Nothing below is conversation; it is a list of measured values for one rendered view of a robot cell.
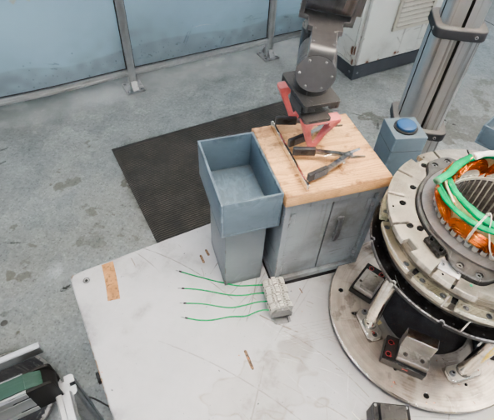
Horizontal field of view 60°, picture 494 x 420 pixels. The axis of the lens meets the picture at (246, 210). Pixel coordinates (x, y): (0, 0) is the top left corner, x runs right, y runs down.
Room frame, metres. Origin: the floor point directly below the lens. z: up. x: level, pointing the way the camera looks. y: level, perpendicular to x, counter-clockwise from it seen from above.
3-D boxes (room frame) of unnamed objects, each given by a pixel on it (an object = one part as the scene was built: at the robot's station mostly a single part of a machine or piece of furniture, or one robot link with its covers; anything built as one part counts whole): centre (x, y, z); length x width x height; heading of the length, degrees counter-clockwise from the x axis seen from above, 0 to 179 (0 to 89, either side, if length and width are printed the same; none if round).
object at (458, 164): (0.49, -0.33, 1.15); 0.15 x 0.04 x 0.02; 116
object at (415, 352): (0.33, -0.32, 0.85); 0.06 x 0.04 x 0.05; 68
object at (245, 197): (0.55, 0.02, 0.92); 0.17 x 0.11 x 0.28; 20
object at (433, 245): (0.37, -0.27, 1.10); 0.03 x 0.01 x 0.01; 25
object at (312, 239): (0.60, -0.13, 0.91); 0.19 x 0.19 x 0.26; 20
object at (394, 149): (0.73, -0.32, 0.91); 0.07 x 0.07 x 0.25; 11
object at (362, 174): (0.60, -0.13, 1.05); 0.20 x 0.19 x 0.02; 110
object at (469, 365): (0.32, -0.42, 0.91); 0.02 x 0.02 x 0.21
